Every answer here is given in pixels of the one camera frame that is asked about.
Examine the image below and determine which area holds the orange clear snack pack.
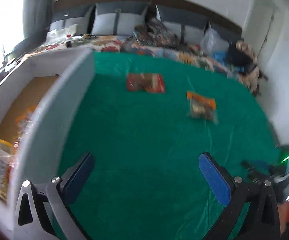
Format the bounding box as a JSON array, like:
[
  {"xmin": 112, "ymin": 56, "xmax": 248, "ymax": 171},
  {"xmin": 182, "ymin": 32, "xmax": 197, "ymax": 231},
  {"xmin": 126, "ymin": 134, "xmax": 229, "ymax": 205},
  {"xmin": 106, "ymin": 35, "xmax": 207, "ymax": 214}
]
[{"xmin": 13, "ymin": 105, "xmax": 37, "ymax": 153}]

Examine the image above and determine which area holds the brown dried snack pack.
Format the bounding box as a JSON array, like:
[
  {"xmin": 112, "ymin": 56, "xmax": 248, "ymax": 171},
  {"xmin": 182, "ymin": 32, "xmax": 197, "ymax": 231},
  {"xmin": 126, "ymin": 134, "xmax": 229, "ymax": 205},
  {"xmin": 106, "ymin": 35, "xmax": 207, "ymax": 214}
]
[{"xmin": 186, "ymin": 91, "xmax": 218, "ymax": 123}]

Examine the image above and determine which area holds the beige patterned cloth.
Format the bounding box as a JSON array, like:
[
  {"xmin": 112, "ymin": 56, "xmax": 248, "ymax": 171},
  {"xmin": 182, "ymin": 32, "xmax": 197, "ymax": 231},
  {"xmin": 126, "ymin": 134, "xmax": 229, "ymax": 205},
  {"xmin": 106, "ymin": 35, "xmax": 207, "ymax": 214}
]
[{"xmin": 235, "ymin": 40, "xmax": 268, "ymax": 97}]

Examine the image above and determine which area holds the green bed cover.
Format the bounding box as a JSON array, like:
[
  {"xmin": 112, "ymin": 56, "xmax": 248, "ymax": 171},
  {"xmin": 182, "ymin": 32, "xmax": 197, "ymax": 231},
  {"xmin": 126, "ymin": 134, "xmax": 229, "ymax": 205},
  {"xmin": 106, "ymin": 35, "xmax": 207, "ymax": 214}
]
[{"xmin": 59, "ymin": 52, "xmax": 279, "ymax": 239}]

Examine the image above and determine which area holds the black bag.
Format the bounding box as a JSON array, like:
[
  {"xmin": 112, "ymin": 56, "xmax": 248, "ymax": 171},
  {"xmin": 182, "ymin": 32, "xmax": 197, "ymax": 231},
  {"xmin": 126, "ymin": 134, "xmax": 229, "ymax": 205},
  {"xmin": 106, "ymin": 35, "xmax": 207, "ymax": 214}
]
[{"xmin": 225, "ymin": 40, "xmax": 257, "ymax": 75}]

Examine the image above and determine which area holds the floral bed sheet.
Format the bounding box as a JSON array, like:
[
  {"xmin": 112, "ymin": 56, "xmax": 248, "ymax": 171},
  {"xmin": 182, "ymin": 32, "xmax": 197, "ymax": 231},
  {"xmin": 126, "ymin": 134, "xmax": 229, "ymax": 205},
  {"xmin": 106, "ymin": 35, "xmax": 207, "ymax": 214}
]
[{"xmin": 29, "ymin": 33, "xmax": 250, "ymax": 81}]

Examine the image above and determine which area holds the blue plastic bag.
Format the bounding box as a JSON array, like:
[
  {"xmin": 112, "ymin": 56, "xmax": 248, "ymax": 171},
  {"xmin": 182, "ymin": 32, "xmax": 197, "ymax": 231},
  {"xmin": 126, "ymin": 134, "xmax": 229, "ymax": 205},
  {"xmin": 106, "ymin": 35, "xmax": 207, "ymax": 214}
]
[{"xmin": 211, "ymin": 51, "xmax": 227, "ymax": 63}]

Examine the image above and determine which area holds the red snack pack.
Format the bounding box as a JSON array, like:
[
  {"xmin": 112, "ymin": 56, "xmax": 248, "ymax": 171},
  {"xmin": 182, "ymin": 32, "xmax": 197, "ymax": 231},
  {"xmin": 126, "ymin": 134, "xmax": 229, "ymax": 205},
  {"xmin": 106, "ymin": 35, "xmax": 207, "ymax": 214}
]
[{"xmin": 126, "ymin": 73, "xmax": 165, "ymax": 93}]

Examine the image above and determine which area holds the white storage box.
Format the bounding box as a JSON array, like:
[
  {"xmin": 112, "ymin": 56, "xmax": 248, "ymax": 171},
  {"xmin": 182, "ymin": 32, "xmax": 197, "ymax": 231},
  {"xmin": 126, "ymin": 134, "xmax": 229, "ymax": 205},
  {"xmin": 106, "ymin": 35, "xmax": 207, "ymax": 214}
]
[{"xmin": 0, "ymin": 48, "xmax": 95, "ymax": 239}]

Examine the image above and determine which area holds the far right grey pillow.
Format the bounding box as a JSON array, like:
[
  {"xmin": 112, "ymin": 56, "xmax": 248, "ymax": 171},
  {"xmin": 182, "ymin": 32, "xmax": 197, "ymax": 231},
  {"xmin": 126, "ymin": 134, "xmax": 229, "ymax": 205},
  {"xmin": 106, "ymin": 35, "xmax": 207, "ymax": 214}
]
[{"xmin": 209, "ymin": 21, "xmax": 243, "ymax": 52}]

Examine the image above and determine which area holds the grey pillow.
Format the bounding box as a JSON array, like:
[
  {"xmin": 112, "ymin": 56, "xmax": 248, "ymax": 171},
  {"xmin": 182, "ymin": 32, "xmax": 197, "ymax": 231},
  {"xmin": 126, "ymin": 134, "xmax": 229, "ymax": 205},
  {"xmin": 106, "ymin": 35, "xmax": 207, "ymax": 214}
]
[
  {"xmin": 91, "ymin": 1, "xmax": 149, "ymax": 36},
  {"xmin": 156, "ymin": 5, "xmax": 208, "ymax": 44},
  {"xmin": 209, "ymin": 21, "xmax": 243, "ymax": 52},
  {"xmin": 49, "ymin": 4, "xmax": 95, "ymax": 35}
]

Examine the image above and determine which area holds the clear plastic bag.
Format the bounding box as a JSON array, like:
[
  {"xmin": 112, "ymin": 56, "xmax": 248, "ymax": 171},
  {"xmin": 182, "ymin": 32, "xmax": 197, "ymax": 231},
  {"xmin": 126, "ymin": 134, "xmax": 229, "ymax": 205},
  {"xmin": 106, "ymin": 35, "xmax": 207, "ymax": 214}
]
[{"xmin": 200, "ymin": 24, "xmax": 222, "ymax": 55}]

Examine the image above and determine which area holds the floral folded blanket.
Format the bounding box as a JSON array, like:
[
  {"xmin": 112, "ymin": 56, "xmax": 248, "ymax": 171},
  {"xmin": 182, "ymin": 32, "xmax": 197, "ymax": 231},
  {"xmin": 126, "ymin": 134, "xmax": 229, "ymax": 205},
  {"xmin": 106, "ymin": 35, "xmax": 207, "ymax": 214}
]
[{"xmin": 133, "ymin": 18, "xmax": 183, "ymax": 49}]

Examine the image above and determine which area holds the dark bottle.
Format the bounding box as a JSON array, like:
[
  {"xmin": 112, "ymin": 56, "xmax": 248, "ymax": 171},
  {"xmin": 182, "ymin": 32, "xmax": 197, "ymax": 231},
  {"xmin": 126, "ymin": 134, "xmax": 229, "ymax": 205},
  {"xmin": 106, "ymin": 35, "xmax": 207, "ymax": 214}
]
[{"xmin": 65, "ymin": 34, "xmax": 72, "ymax": 48}]

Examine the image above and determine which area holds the wooden headboard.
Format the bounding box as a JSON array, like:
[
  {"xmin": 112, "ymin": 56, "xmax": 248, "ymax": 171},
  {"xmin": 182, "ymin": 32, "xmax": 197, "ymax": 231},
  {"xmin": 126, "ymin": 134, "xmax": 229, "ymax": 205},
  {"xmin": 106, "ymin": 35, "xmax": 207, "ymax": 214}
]
[{"xmin": 52, "ymin": 0, "xmax": 242, "ymax": 35}]

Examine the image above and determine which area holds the middle grey pillow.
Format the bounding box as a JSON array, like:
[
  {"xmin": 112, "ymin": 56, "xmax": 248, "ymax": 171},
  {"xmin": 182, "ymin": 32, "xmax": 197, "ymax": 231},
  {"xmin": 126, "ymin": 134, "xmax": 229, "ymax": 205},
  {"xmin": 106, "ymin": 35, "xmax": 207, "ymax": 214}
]
[{"xmin": 91, "ymin": 1, "xmax": 149, "ymax": 36}]

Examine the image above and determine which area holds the left grey pillow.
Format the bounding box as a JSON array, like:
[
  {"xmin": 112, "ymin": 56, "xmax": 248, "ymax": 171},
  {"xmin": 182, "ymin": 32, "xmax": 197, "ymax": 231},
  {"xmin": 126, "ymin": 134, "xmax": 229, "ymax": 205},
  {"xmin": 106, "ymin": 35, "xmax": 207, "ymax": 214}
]
[{"xmin": 49, "ymin": 4, "xmax": 95, "ymax": 35}]

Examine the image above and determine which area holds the grey curtain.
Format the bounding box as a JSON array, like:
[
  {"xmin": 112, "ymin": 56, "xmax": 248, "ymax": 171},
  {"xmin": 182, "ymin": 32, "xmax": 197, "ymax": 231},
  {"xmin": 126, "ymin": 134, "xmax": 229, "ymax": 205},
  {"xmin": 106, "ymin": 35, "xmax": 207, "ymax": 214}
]
[{"xmin": 23, "ymin": 0, "xmax": 54, "ymax": 38}]

